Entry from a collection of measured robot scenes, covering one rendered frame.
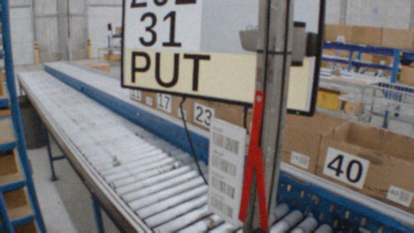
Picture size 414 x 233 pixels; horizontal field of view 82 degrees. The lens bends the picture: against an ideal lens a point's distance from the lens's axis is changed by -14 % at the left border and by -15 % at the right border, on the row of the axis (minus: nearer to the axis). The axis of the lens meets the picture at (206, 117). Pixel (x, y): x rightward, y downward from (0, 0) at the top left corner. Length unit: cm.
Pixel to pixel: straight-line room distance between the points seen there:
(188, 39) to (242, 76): 15
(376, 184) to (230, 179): 65
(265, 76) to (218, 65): 18
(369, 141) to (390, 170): 34
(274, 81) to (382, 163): 67
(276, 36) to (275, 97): 9
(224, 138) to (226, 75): 14
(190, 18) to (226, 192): 36
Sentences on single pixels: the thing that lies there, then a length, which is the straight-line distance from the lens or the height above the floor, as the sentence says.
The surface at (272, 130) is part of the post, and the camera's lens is 42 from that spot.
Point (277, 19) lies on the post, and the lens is 40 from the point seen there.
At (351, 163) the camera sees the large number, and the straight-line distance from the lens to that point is 104.
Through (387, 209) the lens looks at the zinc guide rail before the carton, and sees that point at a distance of 102.
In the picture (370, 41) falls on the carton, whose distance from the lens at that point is 570.
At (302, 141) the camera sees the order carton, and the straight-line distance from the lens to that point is 111.
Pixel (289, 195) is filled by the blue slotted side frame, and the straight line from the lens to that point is 119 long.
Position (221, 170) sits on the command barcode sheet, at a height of 115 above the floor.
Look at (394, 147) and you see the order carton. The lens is 129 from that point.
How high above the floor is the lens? 139
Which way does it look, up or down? 17 degrees down
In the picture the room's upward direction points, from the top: 1 degrees clockwise
